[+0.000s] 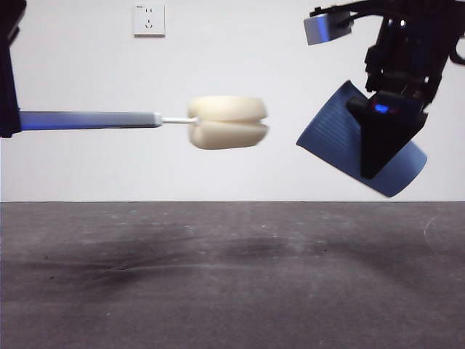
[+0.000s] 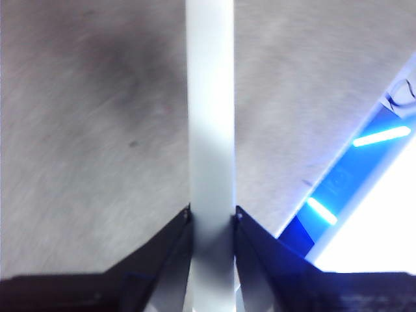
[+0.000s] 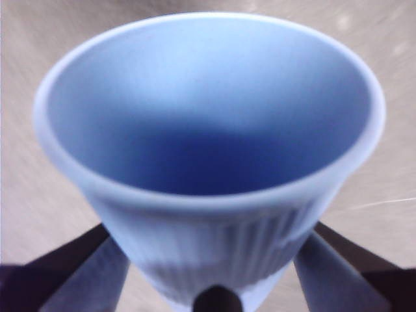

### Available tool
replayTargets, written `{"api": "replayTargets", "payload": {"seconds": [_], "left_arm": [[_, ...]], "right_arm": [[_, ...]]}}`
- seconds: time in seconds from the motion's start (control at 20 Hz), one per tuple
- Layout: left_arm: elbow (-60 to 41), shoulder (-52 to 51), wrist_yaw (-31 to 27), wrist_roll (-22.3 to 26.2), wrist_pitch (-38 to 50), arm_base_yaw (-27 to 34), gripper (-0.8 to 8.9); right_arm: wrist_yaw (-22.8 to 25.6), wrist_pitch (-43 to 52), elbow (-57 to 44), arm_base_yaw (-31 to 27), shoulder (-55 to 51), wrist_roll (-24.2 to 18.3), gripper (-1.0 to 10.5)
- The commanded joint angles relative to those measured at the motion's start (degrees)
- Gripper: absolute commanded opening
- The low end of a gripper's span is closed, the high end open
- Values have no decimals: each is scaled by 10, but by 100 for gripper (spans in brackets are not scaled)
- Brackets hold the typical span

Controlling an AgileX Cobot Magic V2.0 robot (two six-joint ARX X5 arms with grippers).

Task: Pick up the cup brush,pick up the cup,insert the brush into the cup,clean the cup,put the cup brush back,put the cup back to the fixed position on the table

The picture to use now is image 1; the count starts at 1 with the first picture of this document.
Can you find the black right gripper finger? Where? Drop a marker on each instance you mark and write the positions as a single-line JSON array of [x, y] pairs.
[[381, 145]]

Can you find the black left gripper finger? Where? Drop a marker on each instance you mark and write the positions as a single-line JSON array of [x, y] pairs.
[[7, 94]]

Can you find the blue ribbed plastic cup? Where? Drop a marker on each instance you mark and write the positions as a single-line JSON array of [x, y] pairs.
[[327, 138]]

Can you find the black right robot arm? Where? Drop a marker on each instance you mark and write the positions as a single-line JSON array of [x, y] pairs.
[[436, 14]]

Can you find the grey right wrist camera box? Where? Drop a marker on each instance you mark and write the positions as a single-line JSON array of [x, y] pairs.
[[325, 27]]

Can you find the white wall socket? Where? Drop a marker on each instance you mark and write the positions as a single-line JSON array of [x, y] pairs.
[[149, 20]]

